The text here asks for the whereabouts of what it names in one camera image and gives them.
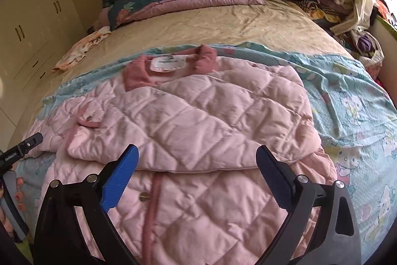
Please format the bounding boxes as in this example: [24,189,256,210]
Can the white wardrobe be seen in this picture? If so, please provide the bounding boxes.
[0,0,87,129]

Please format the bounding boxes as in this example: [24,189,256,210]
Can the purple cloth bundle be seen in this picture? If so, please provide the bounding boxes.
[341,29,385,79]

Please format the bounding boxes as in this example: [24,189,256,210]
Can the pink pillow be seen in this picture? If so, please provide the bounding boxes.
[92,7,113,32]

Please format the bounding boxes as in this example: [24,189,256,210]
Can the bed with beige sheet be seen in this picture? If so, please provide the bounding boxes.
[8,0,357,141]

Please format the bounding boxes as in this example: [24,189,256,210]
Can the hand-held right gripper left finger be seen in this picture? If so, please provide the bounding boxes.
[33,144,140,265]

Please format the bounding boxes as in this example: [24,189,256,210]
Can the person's left hand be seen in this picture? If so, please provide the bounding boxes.
[14,176,27,213]

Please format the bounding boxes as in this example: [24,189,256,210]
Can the blue cartoon print blanket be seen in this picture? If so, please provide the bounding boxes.
[15,41,397,256]

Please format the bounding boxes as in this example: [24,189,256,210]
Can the pink quilted jacket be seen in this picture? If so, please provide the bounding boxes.
[23,46,338,265]

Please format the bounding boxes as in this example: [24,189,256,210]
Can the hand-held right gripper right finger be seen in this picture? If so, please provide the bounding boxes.
[256,145,363,265]

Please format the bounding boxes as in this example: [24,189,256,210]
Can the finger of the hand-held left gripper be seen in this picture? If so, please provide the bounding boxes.
[0,132,44,168]

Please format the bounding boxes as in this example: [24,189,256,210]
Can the pink floral small garment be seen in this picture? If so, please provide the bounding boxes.
[52,27,112,72]

